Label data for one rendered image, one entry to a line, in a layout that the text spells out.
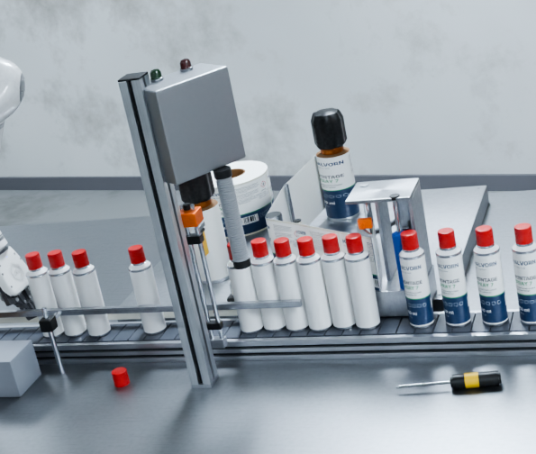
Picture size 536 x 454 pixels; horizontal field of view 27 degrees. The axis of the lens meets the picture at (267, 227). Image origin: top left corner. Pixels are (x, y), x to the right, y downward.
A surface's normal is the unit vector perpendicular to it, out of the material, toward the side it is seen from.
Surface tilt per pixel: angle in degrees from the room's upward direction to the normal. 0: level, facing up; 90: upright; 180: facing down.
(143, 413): 0
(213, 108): 90
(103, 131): 90
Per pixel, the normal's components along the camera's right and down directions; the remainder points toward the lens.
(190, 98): 0.60, 0.18
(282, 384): -0.18, -0.92
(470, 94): -0.47, 0.40
